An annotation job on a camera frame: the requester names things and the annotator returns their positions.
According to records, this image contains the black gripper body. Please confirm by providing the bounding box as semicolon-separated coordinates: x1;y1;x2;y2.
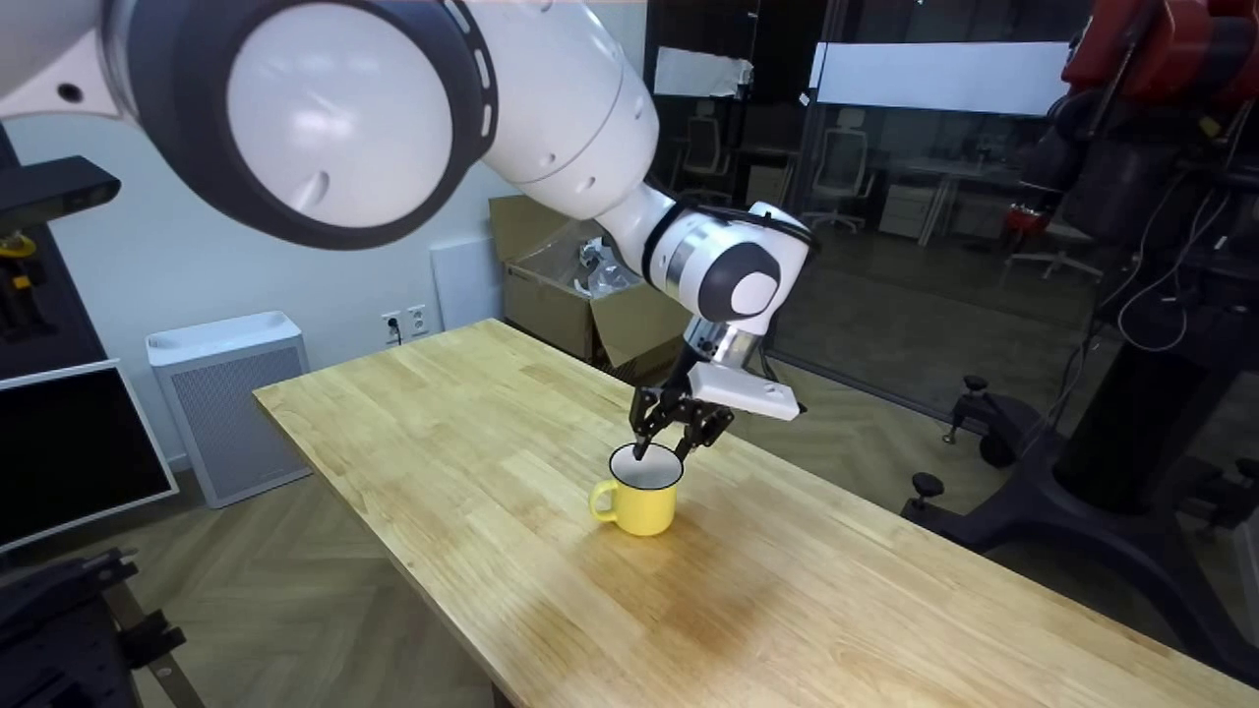
626;369;739;447

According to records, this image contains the yellow enamel mug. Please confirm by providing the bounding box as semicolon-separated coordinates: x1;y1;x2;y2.
586;440;689;541

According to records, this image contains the open cardboard box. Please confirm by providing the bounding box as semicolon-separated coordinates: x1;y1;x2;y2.
488;192;698;385

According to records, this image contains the white floor cabinet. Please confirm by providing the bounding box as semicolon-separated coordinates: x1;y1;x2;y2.
142;308;316;511

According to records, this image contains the white board behind glass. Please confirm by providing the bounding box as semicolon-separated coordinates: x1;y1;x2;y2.
804;36;1080;120

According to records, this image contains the black shelf unit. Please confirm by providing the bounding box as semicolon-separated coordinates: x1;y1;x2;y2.
0;124;186;558

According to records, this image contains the black stand with knobs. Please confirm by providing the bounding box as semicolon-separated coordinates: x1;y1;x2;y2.
0;546;210;708

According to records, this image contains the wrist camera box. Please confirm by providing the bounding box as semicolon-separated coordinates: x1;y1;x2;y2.
686;359;807;428

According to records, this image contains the white wall outlet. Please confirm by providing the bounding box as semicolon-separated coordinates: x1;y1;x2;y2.
377;300;438;351

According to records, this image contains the black pedestal robot with red arms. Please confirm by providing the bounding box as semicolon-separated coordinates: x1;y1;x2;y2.
900;0;1259;687

